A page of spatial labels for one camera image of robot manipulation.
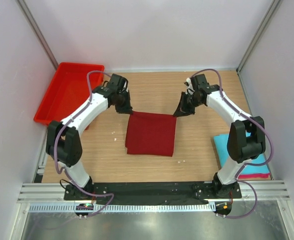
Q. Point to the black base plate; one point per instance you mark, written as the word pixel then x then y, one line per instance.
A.
pixel 163 193

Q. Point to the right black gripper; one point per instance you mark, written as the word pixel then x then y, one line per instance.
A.
pixel 182 109

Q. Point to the dark red t-shirt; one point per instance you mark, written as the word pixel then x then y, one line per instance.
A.
pixel 151 134

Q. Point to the red plastic bin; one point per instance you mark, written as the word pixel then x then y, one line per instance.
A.
pixel 67 91

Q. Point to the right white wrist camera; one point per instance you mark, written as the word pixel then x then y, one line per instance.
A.
pixel 188 84

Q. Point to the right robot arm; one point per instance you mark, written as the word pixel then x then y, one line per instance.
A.
pixel 246 140

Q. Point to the white slotted cable duct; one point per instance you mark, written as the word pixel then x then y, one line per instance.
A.
pixel 85 207

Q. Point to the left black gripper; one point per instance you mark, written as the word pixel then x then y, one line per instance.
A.
pixel 127 109

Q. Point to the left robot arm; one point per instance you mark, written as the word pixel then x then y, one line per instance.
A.
pixel 63 141

